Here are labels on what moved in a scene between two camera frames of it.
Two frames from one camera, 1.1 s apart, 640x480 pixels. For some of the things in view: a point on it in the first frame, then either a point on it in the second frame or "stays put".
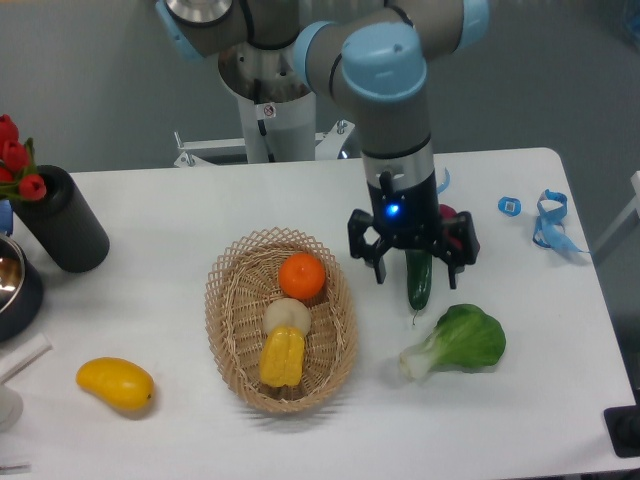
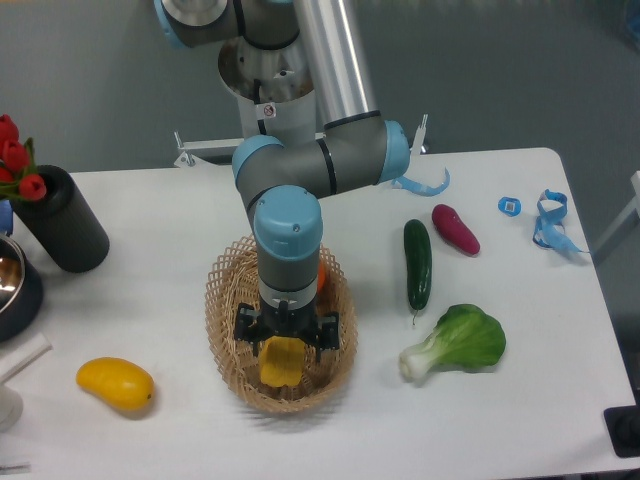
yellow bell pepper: (281, 356) stays put
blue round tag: (510, 206) stays put
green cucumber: (419, 264) stays put
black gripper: (405, 217) → (303, 322)
